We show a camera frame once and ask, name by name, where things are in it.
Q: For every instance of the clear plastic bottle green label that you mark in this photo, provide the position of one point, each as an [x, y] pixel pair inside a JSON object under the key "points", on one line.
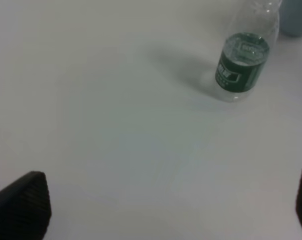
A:
{"points": [[251, 36]]}

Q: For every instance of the teal plastic cup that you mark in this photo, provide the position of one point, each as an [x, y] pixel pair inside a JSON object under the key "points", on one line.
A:
{"points": [[291, 18]]}

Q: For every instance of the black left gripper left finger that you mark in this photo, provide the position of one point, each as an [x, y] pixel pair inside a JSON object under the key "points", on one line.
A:
{"points": [[25, 208]]}

